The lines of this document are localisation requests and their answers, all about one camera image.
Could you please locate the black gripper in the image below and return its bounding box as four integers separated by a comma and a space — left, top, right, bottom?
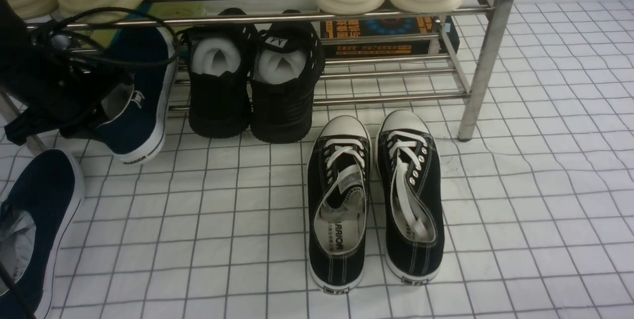
0, 0, 133, 145

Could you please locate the navy canvas sneaker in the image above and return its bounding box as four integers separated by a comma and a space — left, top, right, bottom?
0, 148, 85, 319
87, 26, 177, 164

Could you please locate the silver metal shoe rack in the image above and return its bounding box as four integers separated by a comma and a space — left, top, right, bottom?
0, 0, 525, 156

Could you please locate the green teal box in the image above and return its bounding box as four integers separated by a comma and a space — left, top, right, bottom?
79, 1, 208, 47

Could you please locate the black mesh sneaker left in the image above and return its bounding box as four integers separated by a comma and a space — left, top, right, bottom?
179, 23, 258, 139

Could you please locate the black mesh sneaker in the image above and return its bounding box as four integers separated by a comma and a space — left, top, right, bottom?
179, 23, 258, 139
251, 20, 325, 144

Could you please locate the black mesh sneaker right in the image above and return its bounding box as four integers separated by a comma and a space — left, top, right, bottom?
251, 20, 325, 144

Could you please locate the black white canvas sneaker left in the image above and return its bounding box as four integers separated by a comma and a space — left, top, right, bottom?
307, 114, 371, 295

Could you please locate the black white canvas sneaker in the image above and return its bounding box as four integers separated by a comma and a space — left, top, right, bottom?
373, 109, 445, 286
307, 114, 371, 295

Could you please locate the black white canvas sneaker right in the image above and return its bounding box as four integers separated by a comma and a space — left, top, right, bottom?
373, 109, 445, 286

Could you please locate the black orange printed box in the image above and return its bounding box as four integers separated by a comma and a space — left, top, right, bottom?
319, 17, 447, 59

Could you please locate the black cable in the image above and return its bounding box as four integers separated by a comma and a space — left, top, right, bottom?
30, 7, 181, 69

